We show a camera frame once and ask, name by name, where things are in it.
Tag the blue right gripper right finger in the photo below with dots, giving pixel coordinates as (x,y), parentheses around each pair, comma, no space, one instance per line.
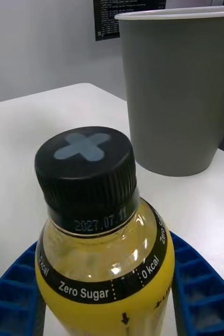
(208,302)

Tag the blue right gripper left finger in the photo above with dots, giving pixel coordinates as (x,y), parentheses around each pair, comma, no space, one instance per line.
(9,307)

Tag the yellow bottle with black cap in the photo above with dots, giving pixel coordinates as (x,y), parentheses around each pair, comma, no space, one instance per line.
(104,309)

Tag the grey plastic bin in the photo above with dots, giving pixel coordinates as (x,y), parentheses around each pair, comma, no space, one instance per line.
(177,99)

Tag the black monitor screen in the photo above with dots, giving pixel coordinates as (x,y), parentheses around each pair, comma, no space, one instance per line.
(106,21)

